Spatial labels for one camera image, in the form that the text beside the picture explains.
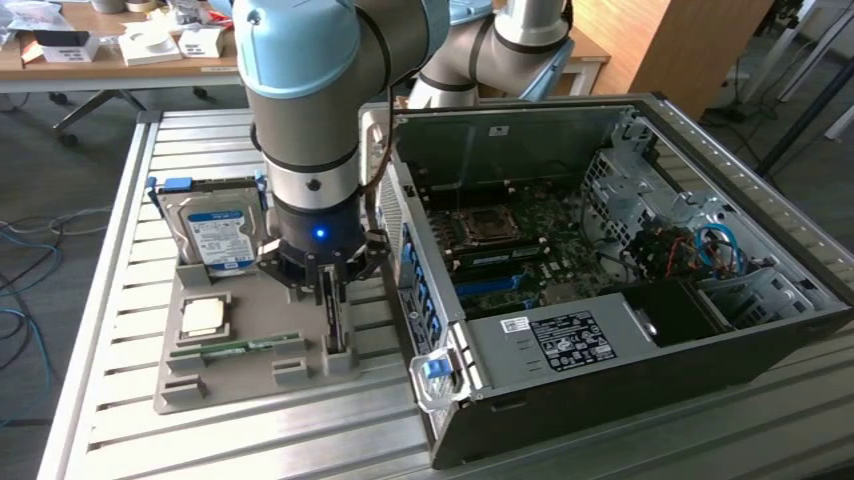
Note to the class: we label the gray power supply with label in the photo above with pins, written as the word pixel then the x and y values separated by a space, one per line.
pixel 508 360

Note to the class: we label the open black PC case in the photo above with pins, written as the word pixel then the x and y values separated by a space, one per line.
pixel 601 410

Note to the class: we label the blue expansion slot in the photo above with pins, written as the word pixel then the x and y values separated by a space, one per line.
pixel 488 286

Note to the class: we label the blue case latch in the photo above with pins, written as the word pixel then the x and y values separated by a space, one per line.
pixel 437 367

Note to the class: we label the gray parts rack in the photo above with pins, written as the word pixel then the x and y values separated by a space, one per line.
pixel 268 320

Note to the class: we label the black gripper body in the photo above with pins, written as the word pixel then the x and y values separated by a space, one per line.
pixel 321 235

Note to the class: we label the silver perforated disk bay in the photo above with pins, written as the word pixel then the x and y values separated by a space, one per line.
pixel 768 295
pixel 621 200

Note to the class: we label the green RAM stick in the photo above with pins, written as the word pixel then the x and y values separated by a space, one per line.
pixel 501 256
pixel 234 346

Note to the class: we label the black and white box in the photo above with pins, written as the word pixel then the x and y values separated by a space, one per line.
pixel 67 52

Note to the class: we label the gray cup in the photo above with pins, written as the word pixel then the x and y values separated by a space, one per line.
pixel 109 5

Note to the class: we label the green motherboard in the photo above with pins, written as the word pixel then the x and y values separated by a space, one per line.
pixel 574 250

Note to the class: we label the wooden cabinet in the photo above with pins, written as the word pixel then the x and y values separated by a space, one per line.
pixel 701 50

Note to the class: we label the hard disk with blue carrier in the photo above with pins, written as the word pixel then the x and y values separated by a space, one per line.
pixel 214 235

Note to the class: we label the black plastic shroud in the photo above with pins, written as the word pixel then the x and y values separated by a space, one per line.
pixel 675 315

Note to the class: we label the CPU socket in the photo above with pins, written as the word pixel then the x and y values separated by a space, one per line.
pixel 490 225

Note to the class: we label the wooden desk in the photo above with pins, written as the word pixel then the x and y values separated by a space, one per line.
pixel 107 70

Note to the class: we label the silver CPU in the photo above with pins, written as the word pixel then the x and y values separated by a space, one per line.
pixel 203 317

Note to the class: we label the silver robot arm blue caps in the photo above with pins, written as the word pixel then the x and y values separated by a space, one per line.
pixel 314 125

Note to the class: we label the graphics card with metal bracket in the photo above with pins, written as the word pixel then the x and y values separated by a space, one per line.
pixel 334 325

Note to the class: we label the small white box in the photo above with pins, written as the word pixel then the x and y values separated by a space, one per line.
pixel 201 45

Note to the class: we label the white box with roll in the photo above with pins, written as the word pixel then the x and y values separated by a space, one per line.
pixel 150 55

